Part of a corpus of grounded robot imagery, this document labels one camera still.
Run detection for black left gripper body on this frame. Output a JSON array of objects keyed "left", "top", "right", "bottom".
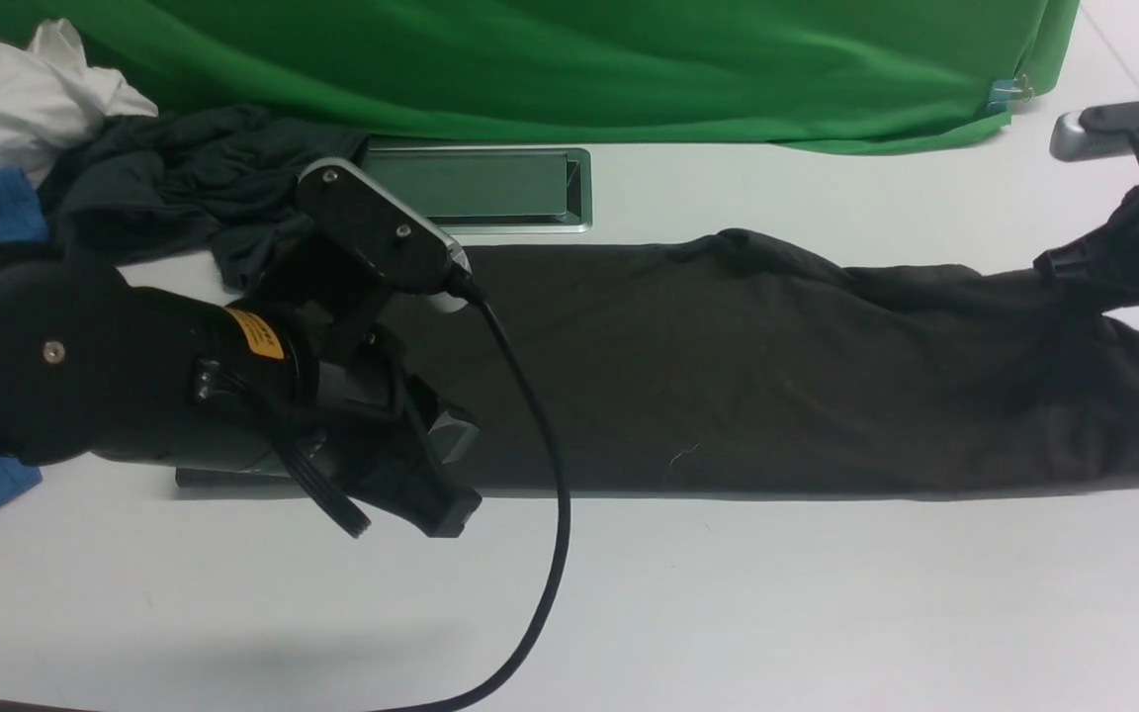
[{"left": 236, "top": 234, "right": 465, "bottom": 496}]

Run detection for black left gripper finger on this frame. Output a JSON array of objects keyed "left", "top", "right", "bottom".
[{"left": 362, "top": 452, "right": 482, "bottom": 538}]

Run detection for gray long-sleeved shirt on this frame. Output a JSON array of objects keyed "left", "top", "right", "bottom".
[{"left": 174, "top": 227, "right": 1139, "bottom": 497}]

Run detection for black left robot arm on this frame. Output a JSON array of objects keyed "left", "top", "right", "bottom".
[{"left": 0, "top": 237, "right": 481, "bottom": 538}]

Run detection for dark teal shirt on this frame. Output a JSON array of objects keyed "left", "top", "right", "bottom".
[{"left": 38, "top": 105, "right": 368, "bottom": 293}]

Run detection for white shirt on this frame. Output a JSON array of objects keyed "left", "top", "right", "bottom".
[{"left": 0, "top": 19, "right": 158, "bottom": 185}]

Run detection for blue binder clip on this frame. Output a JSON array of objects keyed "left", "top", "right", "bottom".
[{"left": 986, "top": 73, "right": 1035, "bottom": 114}]

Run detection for green backdrop cloth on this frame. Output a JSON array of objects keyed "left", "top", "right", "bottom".
[{"left": 0, "top": 1, "right": 1079, "bottom": 156}]

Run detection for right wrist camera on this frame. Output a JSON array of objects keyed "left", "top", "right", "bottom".
[{"left": 1049, "top": 101, "right": 1139, "bottom": 162}]

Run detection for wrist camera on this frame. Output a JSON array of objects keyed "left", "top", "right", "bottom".
[
  {"left": 1049, "top": 101, "right": 1139, "bottom": 162},
  {"left": 295, "top": 157, "right": 472, "bottom": 312}
]

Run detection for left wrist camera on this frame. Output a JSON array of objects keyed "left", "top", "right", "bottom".
[{"left": 295, "top": 157, "right": 472, "bottom": 312}]

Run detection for metal table cable tray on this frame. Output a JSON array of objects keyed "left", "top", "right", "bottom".
[{"left": 361, "top": 147, "right": 593, "bottom": 235}]

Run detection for black left camera cable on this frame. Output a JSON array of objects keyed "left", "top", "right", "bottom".
[{"left": 0, "top": 272, "right": 572, "bottom": 712}]

